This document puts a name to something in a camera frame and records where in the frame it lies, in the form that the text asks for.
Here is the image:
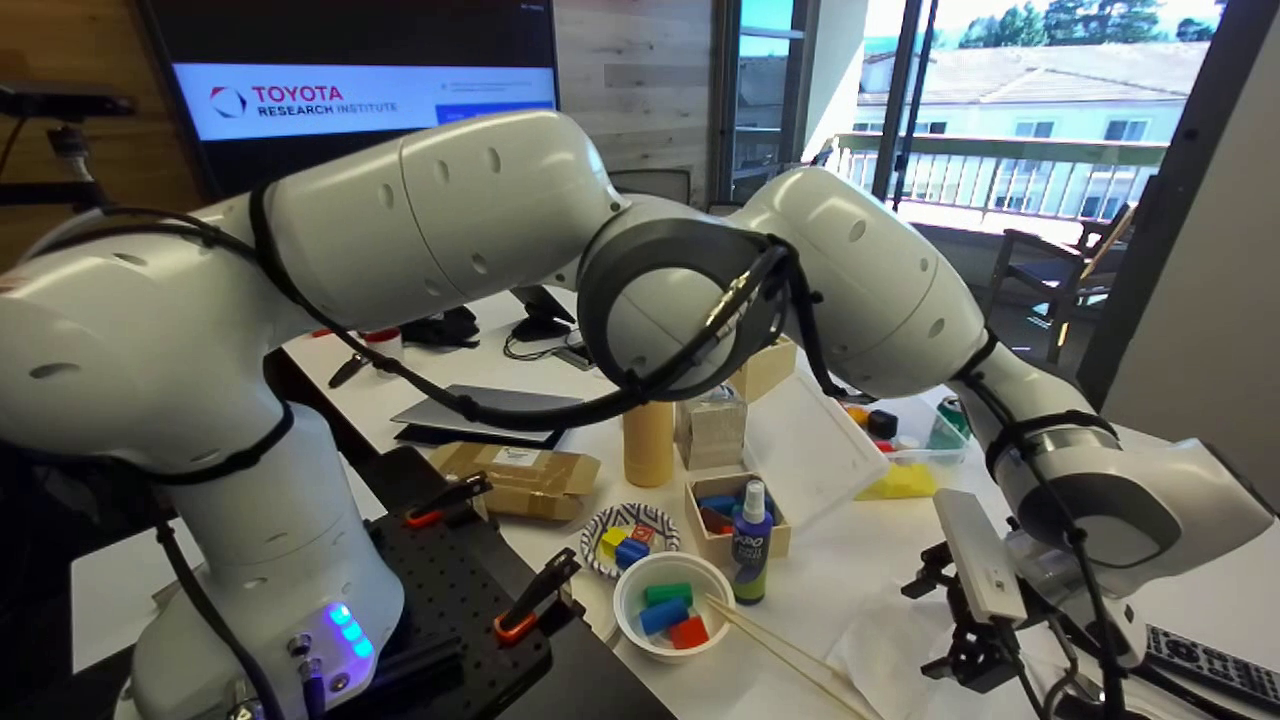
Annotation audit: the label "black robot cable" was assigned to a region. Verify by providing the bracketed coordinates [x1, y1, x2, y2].
[0, 194, 1135, 720]

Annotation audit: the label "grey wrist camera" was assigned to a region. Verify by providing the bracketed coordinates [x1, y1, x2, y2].
[928, 485, 1031, 631]

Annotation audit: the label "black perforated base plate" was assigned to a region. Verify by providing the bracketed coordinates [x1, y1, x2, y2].
[282, 442, 675, 720]

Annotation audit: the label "small blue spray bottle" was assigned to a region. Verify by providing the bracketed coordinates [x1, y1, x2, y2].
[726, 474, 776, 606]

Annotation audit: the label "white rectangular tray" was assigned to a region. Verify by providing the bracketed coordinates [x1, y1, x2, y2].
[745, 371, 891, 533]

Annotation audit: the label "wooden block tray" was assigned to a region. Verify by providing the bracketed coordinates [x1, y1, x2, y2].
[680, 472, 790, 572]

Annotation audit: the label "red toy block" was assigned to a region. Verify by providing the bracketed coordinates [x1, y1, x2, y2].
[663, 611, 710, 653]

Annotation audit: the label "black pouch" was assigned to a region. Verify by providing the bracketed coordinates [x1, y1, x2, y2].
[394, 304, 478, 350]

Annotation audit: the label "clear glass jar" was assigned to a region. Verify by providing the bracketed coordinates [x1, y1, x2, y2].
[670, 383, 752, 472]

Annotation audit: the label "wall television screen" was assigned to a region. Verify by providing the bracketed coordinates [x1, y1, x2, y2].
[135, 0, 562, 203]

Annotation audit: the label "wooden chopstick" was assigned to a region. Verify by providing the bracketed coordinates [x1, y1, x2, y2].
[710, 597, 882, 711]
[699, 606, 871, 720]

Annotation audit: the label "wooden shape sorter box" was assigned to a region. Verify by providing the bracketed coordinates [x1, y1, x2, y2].
[726, 335, 800, 403]

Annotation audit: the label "black tablet stand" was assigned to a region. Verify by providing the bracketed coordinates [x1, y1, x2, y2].
[513, 284, 581, 344]

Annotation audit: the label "yellow flat object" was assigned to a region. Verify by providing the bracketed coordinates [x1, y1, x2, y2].
[855, 460, 943, 503]

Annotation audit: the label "brown cardboard box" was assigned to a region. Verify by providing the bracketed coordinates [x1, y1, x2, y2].
[431, 441, 604, 527]

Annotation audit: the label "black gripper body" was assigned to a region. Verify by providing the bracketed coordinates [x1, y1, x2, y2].
[900, 536, 1031, 670]

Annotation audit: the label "black remote control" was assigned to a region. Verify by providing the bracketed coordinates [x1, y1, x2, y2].
[1144, 620, 1280, 711]

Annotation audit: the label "black clamp orange tips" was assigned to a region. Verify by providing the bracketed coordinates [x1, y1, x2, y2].
[493, 542, 587, 653]
[401, 472, 496, 533]

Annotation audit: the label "black marker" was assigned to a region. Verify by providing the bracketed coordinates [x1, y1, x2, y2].
[324, 346, 377, 392]

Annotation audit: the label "white bowl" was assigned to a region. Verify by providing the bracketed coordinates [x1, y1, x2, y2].
[613, 547, 735, 662]

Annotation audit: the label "dark patio chair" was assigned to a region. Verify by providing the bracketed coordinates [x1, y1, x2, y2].
[993, 224, 1110, 363]

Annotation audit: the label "patterned round plate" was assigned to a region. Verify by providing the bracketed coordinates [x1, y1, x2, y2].
[576, 501, 683, 582]

